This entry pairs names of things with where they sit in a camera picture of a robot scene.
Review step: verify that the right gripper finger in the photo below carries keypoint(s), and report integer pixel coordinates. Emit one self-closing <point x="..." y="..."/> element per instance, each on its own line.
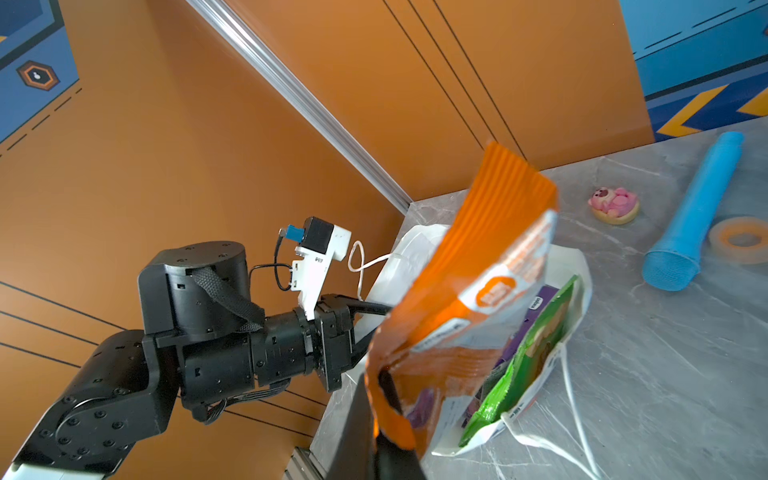
<point x="362" y="454"/>

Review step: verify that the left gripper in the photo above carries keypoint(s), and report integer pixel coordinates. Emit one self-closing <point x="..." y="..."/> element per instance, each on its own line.
<point x="291" y="344"/>

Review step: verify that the orange Fox's fruits candy bag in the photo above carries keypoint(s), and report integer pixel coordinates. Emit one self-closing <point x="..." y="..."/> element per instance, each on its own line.
<point x="434" y="350"/>

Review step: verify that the white floral paper bag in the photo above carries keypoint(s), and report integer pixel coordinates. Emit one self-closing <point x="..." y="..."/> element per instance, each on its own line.
<point x="410" y="257"/>

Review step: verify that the green Lays chips bag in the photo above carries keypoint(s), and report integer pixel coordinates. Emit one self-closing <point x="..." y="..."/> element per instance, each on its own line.
<point x="506" y="384"/>

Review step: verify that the purple Fox's candy bag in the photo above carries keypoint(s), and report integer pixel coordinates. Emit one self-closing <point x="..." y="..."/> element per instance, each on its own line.
<point x="541" y="300"/>

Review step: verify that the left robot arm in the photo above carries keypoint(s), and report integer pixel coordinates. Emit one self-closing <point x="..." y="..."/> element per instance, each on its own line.
<point x="204" y="344"/>

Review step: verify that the pink toy cupcake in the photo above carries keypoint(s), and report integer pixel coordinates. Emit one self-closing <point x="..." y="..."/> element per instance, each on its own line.
<point x="614" y="206"/>

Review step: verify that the blue toy microphone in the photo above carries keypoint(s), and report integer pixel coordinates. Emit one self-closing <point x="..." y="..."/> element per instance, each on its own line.
<point x="674" y="260"/>

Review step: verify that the left aluminium corner post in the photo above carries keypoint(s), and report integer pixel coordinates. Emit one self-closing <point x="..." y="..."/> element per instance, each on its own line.
<point x="235" y="31"/>

